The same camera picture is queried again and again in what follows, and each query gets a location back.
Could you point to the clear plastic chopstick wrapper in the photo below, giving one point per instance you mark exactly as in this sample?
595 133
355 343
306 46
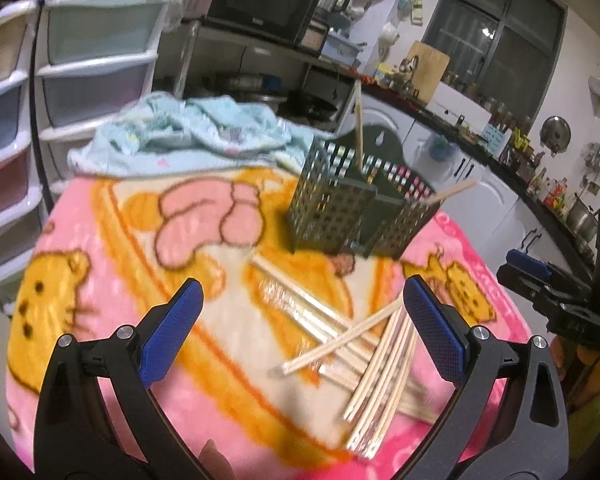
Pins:
280 292

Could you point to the yellow container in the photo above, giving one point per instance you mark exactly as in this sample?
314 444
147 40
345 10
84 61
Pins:
384 71

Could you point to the wooden cutting board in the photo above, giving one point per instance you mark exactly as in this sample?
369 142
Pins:
425 67

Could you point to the green perforated chopstick holder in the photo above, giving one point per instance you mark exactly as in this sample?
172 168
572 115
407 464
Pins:
330 210

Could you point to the steel pot lid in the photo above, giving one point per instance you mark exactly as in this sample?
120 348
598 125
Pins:
555 132

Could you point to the pink printed blanket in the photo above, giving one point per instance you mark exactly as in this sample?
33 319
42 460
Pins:
130 240

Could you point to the light blue utensil block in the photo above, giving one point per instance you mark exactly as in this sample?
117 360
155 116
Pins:
495 135

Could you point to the black kitchen countertop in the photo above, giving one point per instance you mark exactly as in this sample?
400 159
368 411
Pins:
480 146

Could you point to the metal shelf rack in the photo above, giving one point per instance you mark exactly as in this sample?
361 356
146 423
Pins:
220 60

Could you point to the white kitchen cabinets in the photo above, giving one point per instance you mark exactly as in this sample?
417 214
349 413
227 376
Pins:
480 195

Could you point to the plastic drawer storage unit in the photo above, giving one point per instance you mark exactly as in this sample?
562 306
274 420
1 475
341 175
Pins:
0 125

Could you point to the pile of wooden chopsticks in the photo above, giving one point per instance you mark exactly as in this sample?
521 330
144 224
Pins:
380 375

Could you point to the plastic drawer cabinet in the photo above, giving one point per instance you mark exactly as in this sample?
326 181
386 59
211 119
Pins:
95 85

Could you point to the beige woven box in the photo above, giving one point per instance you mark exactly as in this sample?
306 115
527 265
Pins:
311 36

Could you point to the light blue printed cloth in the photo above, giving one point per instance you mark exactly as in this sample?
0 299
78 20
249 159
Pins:
205 120

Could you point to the black microwave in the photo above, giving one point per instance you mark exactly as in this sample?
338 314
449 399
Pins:
260 2

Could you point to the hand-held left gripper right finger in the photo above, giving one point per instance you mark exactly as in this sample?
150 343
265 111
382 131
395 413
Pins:
432 325

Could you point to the row of glass jars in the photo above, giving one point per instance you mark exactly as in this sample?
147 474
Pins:
472 87

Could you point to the large steel pot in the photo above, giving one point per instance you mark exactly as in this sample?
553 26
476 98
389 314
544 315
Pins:
252 85

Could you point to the light blue dish box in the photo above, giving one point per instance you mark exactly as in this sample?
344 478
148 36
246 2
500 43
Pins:
340 47

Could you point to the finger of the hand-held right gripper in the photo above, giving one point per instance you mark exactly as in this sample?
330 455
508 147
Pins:
527 261
522 285

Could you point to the blue plastic bag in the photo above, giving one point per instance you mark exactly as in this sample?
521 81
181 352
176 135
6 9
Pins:
440 150

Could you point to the white hanging bowl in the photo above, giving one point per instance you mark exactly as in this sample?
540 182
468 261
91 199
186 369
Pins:
390 35

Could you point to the row of condiment bottles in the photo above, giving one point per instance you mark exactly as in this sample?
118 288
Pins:
530 160

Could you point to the dark window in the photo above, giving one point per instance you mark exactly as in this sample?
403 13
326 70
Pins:
500 40

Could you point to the long wooden chopstick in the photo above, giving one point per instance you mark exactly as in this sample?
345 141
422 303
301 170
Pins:
358 125
450 192

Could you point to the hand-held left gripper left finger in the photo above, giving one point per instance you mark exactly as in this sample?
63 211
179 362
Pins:
175 330

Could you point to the blue round container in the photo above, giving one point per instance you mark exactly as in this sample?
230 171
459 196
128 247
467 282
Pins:
271 82

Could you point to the person's left hand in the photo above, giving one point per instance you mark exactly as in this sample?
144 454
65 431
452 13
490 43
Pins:
219 464

